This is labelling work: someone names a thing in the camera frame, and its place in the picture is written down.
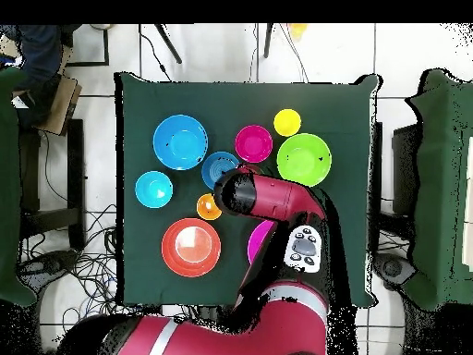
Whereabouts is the ribbed blue bowl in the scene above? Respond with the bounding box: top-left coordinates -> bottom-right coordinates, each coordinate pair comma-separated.
200,151 -> 241,190

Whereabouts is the green cloth side table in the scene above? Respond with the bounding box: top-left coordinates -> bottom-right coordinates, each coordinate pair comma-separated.
0,66 -> 38,308
402,67 -> 473,312

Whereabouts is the cardboard box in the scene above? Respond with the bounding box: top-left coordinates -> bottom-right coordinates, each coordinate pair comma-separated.
34,43 -> 83,137

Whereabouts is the black pedestal foot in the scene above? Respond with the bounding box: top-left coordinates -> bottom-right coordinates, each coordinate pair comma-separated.
21,249 -> 80,276
372,252 -> 418,291

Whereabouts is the dark green table cloth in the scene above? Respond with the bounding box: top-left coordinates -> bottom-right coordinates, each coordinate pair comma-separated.
114,70 -> 384,309

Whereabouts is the large pink bowl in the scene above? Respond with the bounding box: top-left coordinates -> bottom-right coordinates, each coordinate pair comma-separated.
247,219 -> 277,265

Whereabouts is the black stool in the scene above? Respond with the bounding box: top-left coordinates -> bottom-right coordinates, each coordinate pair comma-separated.
19,117 -> 88,249

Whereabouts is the yellow cup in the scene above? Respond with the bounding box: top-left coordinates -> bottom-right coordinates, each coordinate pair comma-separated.
273,107 -> 302,138

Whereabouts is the large blue bowl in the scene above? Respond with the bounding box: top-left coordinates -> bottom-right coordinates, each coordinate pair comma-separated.
152,114 -> 209,172

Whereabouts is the person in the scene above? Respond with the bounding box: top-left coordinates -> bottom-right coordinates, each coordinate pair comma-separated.
0,23 -> 84,129

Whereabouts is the orange-red bowl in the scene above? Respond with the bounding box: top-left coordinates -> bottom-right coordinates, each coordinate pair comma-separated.
161,216 -> 223,278

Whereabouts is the small turquoise bowl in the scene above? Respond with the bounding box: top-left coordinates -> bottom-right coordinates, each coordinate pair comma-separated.
134,170 -> 175,209

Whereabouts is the small red bowl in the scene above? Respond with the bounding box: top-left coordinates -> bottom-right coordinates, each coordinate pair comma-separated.
234,124 -> 273,165

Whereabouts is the tangle of black cables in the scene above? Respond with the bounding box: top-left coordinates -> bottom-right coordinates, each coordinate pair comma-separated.
18,202 -> 149,334

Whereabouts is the green bowl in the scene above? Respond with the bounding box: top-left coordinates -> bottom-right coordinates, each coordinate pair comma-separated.
275,132 -> 333,188

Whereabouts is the orange cup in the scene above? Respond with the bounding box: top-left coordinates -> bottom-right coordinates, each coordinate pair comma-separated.
196,192 -> 224,222

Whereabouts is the black tripod leg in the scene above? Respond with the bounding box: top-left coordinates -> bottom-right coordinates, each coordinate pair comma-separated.
154,23 -> 183,65
262,23 -> 274,59

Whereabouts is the black floor cable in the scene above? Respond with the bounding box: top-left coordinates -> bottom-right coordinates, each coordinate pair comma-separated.
138,23 -> 173,82

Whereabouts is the yellow object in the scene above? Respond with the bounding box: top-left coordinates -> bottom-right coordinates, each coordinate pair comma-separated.
287,23 -> 309,40

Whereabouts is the black square frame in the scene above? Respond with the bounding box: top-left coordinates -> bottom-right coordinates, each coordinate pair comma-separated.
67,29 -> 110,67

